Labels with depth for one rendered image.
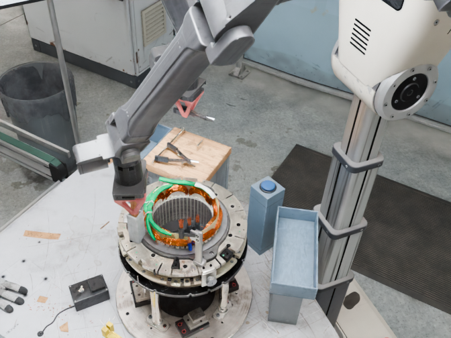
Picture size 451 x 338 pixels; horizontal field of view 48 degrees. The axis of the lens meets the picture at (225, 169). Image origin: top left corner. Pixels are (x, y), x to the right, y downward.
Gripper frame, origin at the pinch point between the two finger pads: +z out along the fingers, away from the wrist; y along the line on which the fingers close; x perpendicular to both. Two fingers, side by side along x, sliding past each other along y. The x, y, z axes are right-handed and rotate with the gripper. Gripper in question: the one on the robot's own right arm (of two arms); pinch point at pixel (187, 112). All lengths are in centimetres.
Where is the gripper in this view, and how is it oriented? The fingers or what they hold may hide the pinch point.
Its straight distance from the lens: 147.1
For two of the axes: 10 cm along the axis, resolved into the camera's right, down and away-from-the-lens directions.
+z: -0.6, 7.3, 6.8
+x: 9.0, 3.4, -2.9
